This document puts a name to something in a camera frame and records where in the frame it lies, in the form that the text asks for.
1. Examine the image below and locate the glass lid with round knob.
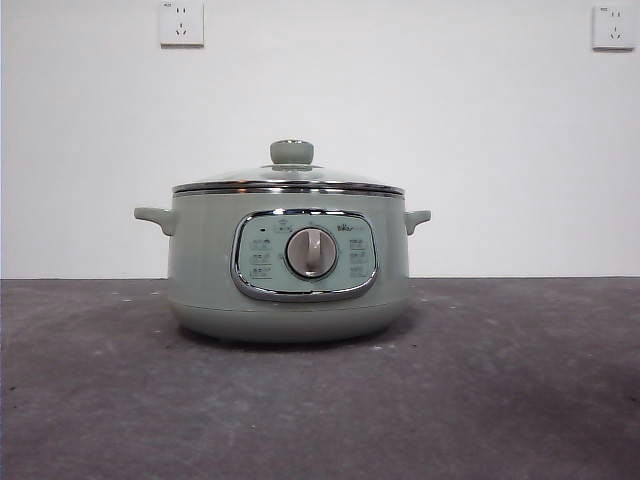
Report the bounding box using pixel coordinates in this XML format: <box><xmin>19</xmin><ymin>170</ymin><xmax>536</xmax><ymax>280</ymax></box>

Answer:
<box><xmin>172</xmin><ymin>139</ymin><xmax>406</xmax><ymax>196</ymax></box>

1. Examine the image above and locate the white wall socket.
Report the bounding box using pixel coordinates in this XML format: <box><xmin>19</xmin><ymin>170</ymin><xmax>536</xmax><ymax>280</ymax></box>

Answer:
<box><xmin>159</xmin><ymin>0</ymin><xmax>205</xmax><ymax>50</ymax></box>
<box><xmin>592</xmin><ymin>4</ymin><xmax>637</xmax><ymax>52</ymax></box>

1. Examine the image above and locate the pale green electric pot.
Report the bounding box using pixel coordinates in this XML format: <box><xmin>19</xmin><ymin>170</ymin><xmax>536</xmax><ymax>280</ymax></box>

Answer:
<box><xmin>133</xmin><ymin>192</ymin><xmax>432</xmax><ymax>344</ymax></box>

